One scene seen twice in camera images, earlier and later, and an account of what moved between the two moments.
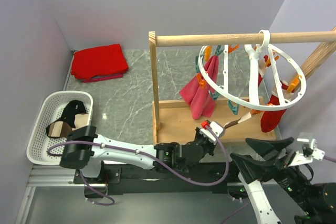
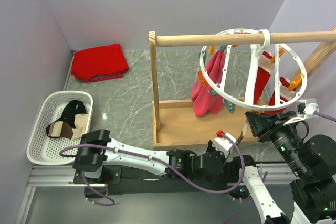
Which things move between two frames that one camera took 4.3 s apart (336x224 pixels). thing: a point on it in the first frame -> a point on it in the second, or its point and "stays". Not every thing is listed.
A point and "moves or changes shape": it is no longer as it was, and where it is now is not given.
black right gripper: x=251 y=166 -> x=260 y=123
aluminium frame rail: x=49 y=176 stays
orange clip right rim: x=292 y=85 stays
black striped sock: x=72 y=108 stays
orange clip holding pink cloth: x=208 y=50 -> x=212 y=50
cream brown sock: x=231 y=123 -> x=245 y=127
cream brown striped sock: x=60 y=129 stays
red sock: x=260 y=77 moves or changes shape
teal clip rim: x=219 y=50 -> x=223 y=46
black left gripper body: x=207 y=147 -> x=211 y=150
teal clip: x=197 y=65 -> x=204 y=56
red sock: x=270 y=119 moves or changes shape
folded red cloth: x=98 y=63 stays
